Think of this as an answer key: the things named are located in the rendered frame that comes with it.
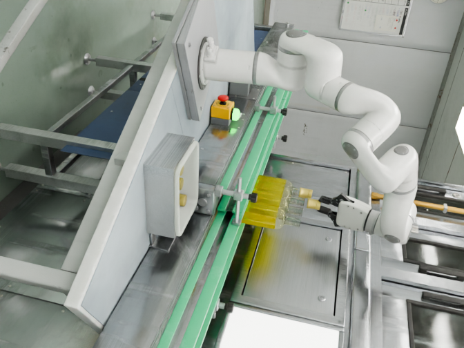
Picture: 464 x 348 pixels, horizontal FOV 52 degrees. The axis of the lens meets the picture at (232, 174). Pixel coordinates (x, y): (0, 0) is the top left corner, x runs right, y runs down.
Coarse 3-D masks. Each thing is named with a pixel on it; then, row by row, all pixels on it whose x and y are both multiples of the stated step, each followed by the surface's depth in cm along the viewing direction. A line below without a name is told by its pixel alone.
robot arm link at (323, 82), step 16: (288, 32) 132; (304, 32) 133; (288, 48) 131; (304, 48) 127; (320, 48) 125; (336, 48) 126; (320, 64) 125; (336, 64) 125; (320, 80) 127; (336, 80) 127; (320, 96) 130; (336, 96) 126
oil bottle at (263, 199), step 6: (252, 192) 163; (258, 198) 160; (264, 198) 160; (270, 198) 160; (276, 198) 160; (282, 198) 161; (264, 204) 158; (270, 204) 158; (276, 204) 158; (282, 204) 158; (288, 204) 160
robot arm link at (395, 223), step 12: (396, 192) 132; (408, 192) 131; (384, 204) 137; (396, 204) 135; (408, 204) 134; (384, 216) 138; (396, 216) 135; (408, 216) 143; (384, 228) 140; (396, 228) 137; (408, 228) 142; (396, 240) 142
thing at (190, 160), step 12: (192, 144) 126; (192, 156) 132; (180, 168) 117; (192, 168) 134; (192, 180) 136; (180, 192) 139; (192, 192) 139; (192, 204) 139; (180, 216) 134; (180, 228) 130
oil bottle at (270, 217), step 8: (248, 208) 155; (256, 208) 155; (264, 208) 156; (272, 208) 156; (248, 216) 155; (256, 216) 154; (264, 216) 153; (272, 216) 153; (280, 216) 153; (256, 224) 156; (264, 224) 155; (272, 224) 154; (280, 224) 154
